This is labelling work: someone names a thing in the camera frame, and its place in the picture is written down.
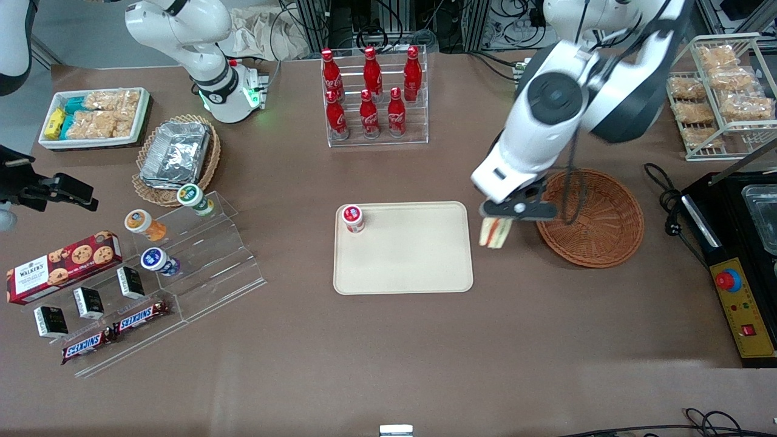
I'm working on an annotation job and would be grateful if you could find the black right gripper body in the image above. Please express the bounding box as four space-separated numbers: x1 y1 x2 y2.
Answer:
0 146 58 210

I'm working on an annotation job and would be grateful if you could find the triangular sandwich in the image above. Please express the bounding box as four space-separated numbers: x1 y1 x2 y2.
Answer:
478 217 514 250

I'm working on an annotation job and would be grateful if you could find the brown wicker basket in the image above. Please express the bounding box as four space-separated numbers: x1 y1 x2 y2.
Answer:
535 168 645 269

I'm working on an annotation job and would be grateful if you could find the cream plastic tray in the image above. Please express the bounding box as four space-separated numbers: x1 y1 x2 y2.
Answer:
333 201 474 296

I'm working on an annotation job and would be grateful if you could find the light wicker basket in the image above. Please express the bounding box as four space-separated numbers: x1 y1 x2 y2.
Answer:
132 114 222 208

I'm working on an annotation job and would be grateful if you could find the white rectangular snack bin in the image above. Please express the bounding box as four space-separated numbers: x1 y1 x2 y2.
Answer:
38 87 152 151

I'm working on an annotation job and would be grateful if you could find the clear bag of crackers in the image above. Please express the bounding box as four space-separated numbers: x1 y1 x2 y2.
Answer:
698 45 740 69
681 126 724 149
709 67 759 92
67 111 116 140
85 90 141 113
113 110 140 138
668 75 708 100
719 95 775 121
674 101 717 124

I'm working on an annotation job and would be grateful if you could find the orange lid gum jar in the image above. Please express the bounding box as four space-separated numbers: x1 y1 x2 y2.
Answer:
124 209 167 242

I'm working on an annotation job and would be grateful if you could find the red Walkers cookie box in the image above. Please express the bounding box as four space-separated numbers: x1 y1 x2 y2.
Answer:
6 231 123 305

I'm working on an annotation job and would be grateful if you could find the purple lid gum jar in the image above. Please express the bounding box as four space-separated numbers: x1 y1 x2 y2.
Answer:
140 247 181 277

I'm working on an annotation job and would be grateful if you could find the small black white box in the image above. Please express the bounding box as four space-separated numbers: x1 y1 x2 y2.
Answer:
33 305 69 339
117 266 146 300
73 286 105 320

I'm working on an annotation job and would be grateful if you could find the silver aluminium foil container stack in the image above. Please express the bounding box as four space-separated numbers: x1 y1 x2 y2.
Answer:
140 120 212 188

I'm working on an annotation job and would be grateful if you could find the green lid gum jar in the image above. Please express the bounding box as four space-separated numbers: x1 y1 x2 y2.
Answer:
177 183 215 217

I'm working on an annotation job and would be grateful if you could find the red cola bottle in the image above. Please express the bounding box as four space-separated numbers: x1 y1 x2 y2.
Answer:
321 49 344 101
325 90 349 140
387 87 407 138
362 46 383 98
359 89 381 139
403 46 423 101

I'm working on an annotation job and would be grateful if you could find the clear acrylic bottle rack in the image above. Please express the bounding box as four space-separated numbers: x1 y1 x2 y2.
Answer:
321 46 429 148

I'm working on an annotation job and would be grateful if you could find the Snickers chocolate bar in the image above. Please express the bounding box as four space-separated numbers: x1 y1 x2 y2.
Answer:
112 299 172 336
61 330 117 365

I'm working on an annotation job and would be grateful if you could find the red lid gum jar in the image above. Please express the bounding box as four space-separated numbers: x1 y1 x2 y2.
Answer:
341 205 365 234

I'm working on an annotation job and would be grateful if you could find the clear acrylic tiered display stand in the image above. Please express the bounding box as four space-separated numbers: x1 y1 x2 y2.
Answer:
18 191 268 378

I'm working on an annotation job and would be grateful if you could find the clear plastic container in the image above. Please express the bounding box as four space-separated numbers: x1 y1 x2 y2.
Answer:
742 184 777 256

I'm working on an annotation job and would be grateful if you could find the black machine with yellow panel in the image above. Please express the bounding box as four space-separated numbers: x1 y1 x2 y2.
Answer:
680 141 777 369

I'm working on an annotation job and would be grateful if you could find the beige cloth bag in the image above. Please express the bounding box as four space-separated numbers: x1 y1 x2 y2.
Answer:
219 6 322 61

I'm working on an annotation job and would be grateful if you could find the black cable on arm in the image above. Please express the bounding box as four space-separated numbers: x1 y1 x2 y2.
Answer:
562 121 589 225

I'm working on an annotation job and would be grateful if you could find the black power cable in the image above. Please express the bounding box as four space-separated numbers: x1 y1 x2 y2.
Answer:
643 163 708 268

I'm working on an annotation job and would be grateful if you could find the white wire shelf rack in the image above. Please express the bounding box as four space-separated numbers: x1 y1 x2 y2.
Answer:
666 33 777 161

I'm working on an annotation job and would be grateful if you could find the aluminium frame with cables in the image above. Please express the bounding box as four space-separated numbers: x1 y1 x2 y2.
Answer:
279 0 550 56

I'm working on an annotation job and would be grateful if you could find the black floor cable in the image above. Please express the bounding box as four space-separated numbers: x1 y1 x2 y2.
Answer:
558 408 777 437

